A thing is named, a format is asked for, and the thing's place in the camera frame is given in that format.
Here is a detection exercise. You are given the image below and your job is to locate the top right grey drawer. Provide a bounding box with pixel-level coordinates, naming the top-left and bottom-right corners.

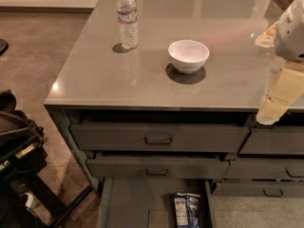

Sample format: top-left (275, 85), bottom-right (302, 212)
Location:
top-left (240, 126), bottom-right (304, 155)

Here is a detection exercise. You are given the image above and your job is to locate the white bowl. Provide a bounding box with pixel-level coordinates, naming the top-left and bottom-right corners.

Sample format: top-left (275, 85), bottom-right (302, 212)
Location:
top-left (168, 40), bottom-right (210, 74)

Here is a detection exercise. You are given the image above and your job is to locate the grey drawer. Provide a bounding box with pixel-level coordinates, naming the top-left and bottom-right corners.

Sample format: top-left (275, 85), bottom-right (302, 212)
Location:
top-left (240, 126), bottom-right (304, 155)
top-left (86, 153), bottom-right (229, 179)
top-left (224, 159), bottom-right (304, 181)
top-left (69, 123), bottom-right (250, 152)
top-left (213, 181), bottom-right (304, 198)

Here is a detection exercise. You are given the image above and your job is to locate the blue chip bag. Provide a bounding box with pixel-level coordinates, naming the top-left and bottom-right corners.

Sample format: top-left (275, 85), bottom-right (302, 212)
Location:
top-left (173, 193), bottom-right (200, 228)

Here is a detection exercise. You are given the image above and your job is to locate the black round stool edge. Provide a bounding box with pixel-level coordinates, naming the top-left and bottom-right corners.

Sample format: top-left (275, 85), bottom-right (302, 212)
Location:
top-left (0, 38), bottom-right (9, 56)

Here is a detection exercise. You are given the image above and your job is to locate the bottom right grey drawer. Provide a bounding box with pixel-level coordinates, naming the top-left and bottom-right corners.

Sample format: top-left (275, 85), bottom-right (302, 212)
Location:
top-left (213, 181), bottom-right (304, 198)

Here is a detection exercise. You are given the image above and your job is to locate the middle right grey drawer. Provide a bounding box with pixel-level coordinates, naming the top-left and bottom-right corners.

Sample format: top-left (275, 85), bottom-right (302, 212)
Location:
top-left (224, 159), bottom-right (304, 181)

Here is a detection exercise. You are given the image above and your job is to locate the grey counter cabinet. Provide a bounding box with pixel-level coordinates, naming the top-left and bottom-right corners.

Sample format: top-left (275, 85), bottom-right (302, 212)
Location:
top-left (45, 0), bottom-right (304, 228)

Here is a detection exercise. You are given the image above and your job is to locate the top left grey drawer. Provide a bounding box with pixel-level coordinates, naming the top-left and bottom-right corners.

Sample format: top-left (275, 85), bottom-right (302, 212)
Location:
top-left (69, 123), bottom-right (250, 152)

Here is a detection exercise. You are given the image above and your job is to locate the bottom left open drawer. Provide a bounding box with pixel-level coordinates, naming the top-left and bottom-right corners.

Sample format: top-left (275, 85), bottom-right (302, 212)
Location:
top-left (96, 177), bottom-right (216, 228)

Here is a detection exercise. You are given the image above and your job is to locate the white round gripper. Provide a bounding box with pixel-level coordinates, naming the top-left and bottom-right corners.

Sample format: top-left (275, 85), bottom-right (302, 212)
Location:
top-left (255, 0), bottom-right (304, 125)

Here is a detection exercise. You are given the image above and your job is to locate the middle left grey drawer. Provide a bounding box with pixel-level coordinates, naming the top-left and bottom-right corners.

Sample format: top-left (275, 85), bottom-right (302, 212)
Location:
top-left (86, 153), bottom-right (229, 179)

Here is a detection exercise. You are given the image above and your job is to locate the clear plastic water bottle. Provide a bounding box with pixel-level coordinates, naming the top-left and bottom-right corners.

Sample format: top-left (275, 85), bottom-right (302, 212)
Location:
top-left (116, 0), bottom-right (139, 50)

